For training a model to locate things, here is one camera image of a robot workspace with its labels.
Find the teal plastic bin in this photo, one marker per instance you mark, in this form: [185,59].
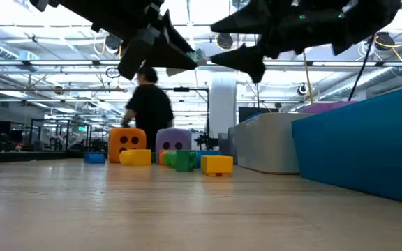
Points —
[361,150]

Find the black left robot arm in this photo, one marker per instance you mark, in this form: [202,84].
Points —
[93,10]

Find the orange foam die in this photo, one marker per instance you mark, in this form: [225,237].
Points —
[127,139]

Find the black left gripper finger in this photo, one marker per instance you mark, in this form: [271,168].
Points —
[173,31]
[173,57]

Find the purple foam die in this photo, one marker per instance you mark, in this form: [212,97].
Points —
[173,137]

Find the white plastic bin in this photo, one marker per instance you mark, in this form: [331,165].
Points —
[267,146]

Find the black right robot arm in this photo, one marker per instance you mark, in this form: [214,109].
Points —
[368,17]

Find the person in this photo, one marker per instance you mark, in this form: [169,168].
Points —
[150,108]

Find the purple plastic bucket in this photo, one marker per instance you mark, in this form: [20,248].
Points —
[323,107]

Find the yellow one-stud block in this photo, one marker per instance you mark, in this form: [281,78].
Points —
[136,157]

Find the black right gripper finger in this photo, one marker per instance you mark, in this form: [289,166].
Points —
[246,21]
[246,59]

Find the yellow-orange translucent brick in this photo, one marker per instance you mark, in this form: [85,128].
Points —
[217,164]

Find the mint translucent brick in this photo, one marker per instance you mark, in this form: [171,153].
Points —
[197,57]

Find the white square column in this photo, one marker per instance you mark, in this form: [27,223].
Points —
[223,111]

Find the black device on stand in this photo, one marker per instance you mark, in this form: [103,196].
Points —
[206,142]

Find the small blue brick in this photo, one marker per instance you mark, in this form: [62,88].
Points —
[94,158]

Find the green one-stud block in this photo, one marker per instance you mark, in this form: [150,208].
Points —
[185,161]

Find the light blue block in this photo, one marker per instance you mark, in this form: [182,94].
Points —
[208,152]

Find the smoky translucent plastic bin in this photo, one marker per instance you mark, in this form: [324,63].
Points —
[228,146]

